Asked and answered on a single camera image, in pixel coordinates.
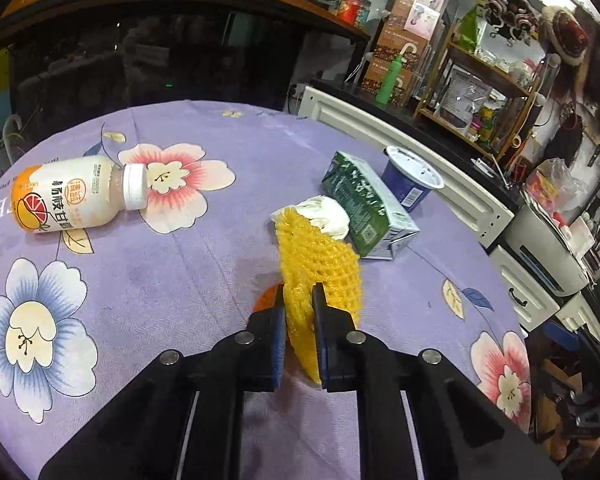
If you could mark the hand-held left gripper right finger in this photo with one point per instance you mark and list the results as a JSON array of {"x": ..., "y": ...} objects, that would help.
[{"x": 320, "y": 355}]

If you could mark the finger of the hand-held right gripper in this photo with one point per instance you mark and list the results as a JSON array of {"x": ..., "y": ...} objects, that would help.
[{"x": 560, "y": 335}]

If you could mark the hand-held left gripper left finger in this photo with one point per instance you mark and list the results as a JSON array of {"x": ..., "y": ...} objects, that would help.
[{"x": 280, "y": 350}]

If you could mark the yellow foam fruit net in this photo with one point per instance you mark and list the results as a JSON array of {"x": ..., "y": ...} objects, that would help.
[{"x": 310, "y": 260}]

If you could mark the white drink bottle orange label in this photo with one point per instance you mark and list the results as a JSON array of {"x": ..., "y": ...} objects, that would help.
[{"x": 70, "y": 195}]

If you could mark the orange foam net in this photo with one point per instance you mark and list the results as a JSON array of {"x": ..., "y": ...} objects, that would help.
[{"x": 265, "y": 302}]

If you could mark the white printer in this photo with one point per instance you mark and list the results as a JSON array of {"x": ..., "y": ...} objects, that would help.
[{"x": 545, "y": 255}]

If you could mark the purple floral tablecloth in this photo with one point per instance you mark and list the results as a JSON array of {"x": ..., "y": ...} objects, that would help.
[{"x": 180, "y": 270}]

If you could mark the crumpled white tissue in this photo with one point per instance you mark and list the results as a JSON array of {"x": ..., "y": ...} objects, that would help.
[{"x": 325, "y": 215}]

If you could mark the clear bag of red packets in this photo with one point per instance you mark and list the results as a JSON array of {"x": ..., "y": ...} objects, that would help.
[{"x": 550, "y": 185}]

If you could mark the green drink carton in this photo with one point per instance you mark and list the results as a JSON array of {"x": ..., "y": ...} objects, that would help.
[{"x": 365, "y": 200}]

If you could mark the purple yogurt cup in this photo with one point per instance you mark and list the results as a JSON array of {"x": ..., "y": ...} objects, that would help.
[{"x": 410, "y": 190}]

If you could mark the black wig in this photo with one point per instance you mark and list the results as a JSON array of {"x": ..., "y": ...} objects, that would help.
[{"x": 565, "y": 140}]

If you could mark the wooden desk rack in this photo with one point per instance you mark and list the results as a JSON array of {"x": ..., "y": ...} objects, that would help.
[{"x": 480, "y": 67}]

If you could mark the green bottle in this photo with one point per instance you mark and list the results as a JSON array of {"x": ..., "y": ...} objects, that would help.
[{"x": 390, "y": 82}]

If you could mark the red hat with fur trim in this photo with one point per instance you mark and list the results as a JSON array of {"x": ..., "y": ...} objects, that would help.
[{"x": 567, "y": 35}]

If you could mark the brown product boxes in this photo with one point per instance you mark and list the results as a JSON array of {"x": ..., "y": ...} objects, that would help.
[{"x": 395, "y": 50}]

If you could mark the ornate dark headdress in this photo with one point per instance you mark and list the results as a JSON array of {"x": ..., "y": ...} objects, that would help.
[{"x": 510, "y": 12}]

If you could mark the teal jar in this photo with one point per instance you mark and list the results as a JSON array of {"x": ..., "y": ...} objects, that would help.
[{"x": 363, "y": 16}]

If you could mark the red tin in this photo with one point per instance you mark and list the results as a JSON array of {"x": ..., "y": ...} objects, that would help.
[{"x": 350, "y": 7}]

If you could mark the pink photo card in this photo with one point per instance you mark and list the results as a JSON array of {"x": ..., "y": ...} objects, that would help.
[{"x": 427, "y": 7}]

